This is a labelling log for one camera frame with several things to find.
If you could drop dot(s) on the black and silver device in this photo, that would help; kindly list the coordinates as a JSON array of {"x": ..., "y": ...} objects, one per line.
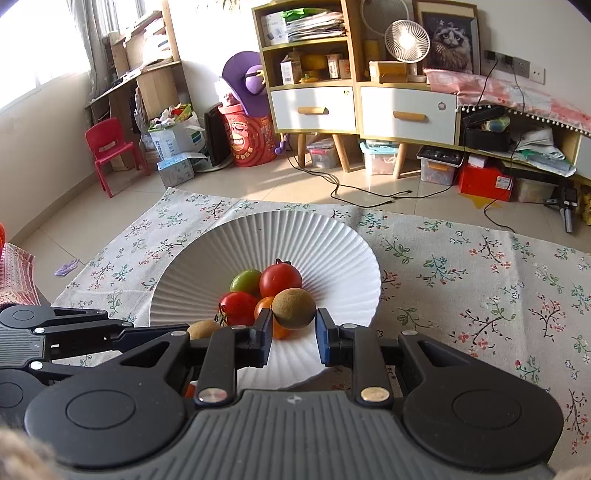
[{"x": 565, "y": 207}]

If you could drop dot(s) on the white drawer with round sticker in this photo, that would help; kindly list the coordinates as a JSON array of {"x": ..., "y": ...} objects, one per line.
[{"x": 383, "y": 129}]

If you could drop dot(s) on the dark wall socket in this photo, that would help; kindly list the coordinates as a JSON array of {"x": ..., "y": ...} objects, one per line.
[{"x": 508, "y": 62}]

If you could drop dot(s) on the clear storage box blue lid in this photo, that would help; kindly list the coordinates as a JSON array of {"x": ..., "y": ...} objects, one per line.
[{"x": 378, "y": 159}]

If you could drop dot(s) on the red tomato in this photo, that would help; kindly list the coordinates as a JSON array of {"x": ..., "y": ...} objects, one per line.
[
  {"x": 238, "y": 308},
  {"x": 280, "y": 280}
]

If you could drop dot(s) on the white shelf box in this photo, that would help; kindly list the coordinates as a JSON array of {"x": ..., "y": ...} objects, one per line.
[{"x": 290, "y": 71}]

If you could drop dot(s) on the pink floral cloth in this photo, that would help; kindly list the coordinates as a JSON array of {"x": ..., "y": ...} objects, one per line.
[{"x": 531, "y": 99}]

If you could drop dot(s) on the white desk fan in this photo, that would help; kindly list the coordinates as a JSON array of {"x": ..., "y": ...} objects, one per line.
[{"x": 407, "y": 39}]

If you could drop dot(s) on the white ribbed plate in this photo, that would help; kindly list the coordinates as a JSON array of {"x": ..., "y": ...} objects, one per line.
[{"x": 304, "y": 244}]

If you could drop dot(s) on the orange tomato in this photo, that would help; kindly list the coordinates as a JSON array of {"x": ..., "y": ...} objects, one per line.
[{"x": 281, "y": 332}]

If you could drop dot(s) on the wooden tissue box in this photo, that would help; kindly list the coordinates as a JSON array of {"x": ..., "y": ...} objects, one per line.
[{"x": 388, "y": 71}]

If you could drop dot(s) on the light blue carton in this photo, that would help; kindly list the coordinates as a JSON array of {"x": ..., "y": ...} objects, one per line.
[{"x": 175, "y": 173}]

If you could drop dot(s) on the black bag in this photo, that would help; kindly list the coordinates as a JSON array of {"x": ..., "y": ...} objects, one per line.
[{"x": 485, "y": 136}]

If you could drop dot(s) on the green lime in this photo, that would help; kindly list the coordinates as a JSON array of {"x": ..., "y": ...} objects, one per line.
[{"x": 245, "y": 281}]

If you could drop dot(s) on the longan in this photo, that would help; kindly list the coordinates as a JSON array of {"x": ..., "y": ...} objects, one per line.
[
  {"x": 203, "y": 328},
  {"x": 294, "y": 308}
]

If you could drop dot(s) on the white cabinet drawer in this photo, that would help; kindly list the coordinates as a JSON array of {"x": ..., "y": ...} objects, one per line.
[{"x": 286, "y": 120}]

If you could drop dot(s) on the black flat appliance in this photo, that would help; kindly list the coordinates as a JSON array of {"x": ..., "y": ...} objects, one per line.
[{"x": 214, "y": 138}]

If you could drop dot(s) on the white printed carton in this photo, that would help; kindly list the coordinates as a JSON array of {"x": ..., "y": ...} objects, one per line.
[{"x": 173, "y": 143}]

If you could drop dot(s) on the white wall socket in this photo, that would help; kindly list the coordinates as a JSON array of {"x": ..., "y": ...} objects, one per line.
[{"x": 537, "y": 74}]

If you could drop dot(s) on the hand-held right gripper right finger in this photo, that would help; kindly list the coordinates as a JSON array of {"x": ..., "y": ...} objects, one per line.
[{"x": 323, "y": 339}]

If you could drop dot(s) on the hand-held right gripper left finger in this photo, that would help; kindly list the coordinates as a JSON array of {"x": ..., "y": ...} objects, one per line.
[{"x": 267, "y": 339}]

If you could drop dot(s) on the purple plush toy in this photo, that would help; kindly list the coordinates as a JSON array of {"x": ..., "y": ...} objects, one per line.
[{"x": 240, "y": 74}]

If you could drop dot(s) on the red plastic chair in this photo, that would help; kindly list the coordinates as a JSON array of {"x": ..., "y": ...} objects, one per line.
[{"x": 108, "y": 138}]

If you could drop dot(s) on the floral tablecloth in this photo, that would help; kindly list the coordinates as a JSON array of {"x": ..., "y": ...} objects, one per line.
[{"x": 461, "y": 277}]

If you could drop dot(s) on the red patterned cloth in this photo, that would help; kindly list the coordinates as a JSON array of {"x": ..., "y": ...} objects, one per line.
[{"x": 16, "y": 277}]

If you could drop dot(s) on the pile of papers and bags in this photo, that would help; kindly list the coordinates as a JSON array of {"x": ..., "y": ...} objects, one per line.
[{"x": 540, "y": 147}]

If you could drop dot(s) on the fuzzy fleece garment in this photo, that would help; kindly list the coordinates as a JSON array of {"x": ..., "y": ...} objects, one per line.
[{"x": 23, "y": 457}]

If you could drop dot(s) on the wooden bookshelf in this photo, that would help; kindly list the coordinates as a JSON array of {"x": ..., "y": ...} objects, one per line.
[{"x": 157, "y": 87}]

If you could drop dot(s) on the framed cat picture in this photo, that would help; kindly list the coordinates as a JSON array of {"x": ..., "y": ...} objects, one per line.
[{"x": 450, "y": 39}]

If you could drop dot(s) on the stack of papers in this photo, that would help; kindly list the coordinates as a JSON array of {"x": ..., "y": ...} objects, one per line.
[{"x": 316, "y": 25}]

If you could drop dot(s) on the clear storage box dark lid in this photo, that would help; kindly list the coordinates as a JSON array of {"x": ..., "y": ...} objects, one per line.
[{"x": 438, "y": 166}]

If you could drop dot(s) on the red printed bucket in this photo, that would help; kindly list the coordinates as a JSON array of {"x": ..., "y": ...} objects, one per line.
[{"x": 249, "y": 138}]

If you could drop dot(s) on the low wooden cabinet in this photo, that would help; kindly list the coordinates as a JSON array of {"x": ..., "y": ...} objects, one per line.
[{"x": 569, "y": 143}]

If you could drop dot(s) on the small purple scrap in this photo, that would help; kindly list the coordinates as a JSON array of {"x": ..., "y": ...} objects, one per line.
[{"x": 67, "y": 267}]

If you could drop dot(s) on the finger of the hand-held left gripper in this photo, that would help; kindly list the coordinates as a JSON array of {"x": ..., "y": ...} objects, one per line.
[
  {"x": 78, "y": 364},
  {"x": 83, "y": 321}
]

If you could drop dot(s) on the red box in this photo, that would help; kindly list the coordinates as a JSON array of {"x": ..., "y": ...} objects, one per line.
[{"x": 482, "y": 182}]

